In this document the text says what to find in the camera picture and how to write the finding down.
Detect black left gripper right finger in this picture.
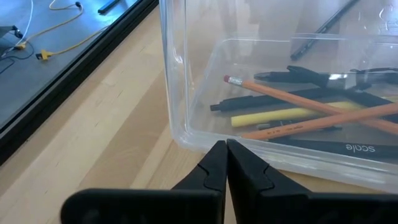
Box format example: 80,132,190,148
226,138,398,224

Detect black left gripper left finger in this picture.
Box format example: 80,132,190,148
60,139,229,224

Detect black pen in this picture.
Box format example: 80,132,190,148
210,88,330,112
253,64,398,91
290,0,360,62
266,138,398,160
256,119,343,131

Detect yellow highlighter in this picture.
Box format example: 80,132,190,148
231,100,366,128

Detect orange pencil with eraser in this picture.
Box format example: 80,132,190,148
223,74,398,135

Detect clear plastic supply box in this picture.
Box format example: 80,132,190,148
159,0,398,194

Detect black floor strip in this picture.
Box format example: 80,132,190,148
97,0,121,15

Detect black aluminium table frame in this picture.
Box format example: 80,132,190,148
0,0,160,166

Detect yellow cable with plug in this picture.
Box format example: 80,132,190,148
35,26,109,62

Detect yellow cable with black knob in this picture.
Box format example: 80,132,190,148
17,0,84,50

